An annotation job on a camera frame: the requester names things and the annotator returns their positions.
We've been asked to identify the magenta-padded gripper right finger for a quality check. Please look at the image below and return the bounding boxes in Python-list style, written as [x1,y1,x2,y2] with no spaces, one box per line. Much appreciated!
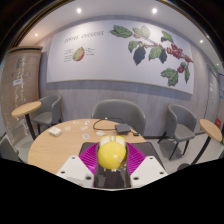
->
[124,142,169,190]

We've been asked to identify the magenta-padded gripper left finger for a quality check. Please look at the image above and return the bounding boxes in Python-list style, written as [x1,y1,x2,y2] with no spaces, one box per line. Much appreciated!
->
[55,142,101,189]

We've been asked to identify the small white box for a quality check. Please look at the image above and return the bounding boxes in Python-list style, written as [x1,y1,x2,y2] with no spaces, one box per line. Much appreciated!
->
[48,126,63,138]

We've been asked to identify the dark grey flat box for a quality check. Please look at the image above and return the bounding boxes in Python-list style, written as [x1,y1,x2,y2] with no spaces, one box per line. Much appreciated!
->
[114,123,133,135]

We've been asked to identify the grey upholstered armchair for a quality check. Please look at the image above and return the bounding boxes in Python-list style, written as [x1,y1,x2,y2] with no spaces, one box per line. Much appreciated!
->
[157,103,199,161]
[91,98,147,137]
[0,135,22,164]
[32,94,64,135]

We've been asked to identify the small round wooden side table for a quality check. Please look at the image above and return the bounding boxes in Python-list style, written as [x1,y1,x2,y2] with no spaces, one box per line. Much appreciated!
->
[190,118,224,166]
[11,100,43,141]

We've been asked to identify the grey door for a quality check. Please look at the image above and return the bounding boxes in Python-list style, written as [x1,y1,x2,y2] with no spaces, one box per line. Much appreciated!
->
[203,63,222,125]

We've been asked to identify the recessed ceiling lights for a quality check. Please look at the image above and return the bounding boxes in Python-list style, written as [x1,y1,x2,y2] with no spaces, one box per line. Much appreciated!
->
[33,6,205,45]

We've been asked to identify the black cable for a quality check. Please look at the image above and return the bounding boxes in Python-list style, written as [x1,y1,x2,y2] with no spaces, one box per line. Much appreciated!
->
[92,116,126,132]

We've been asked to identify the red wall box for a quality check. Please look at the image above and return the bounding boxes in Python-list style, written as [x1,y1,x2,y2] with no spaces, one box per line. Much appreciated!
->
[214,116,223,130]

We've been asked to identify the brown printed wall panel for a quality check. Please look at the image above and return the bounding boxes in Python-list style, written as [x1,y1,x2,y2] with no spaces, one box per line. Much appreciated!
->
[0,45,44,145]

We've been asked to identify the coffee plant wall mural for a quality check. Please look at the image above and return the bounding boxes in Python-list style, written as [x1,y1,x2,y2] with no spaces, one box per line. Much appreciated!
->
[45,19,195,95]

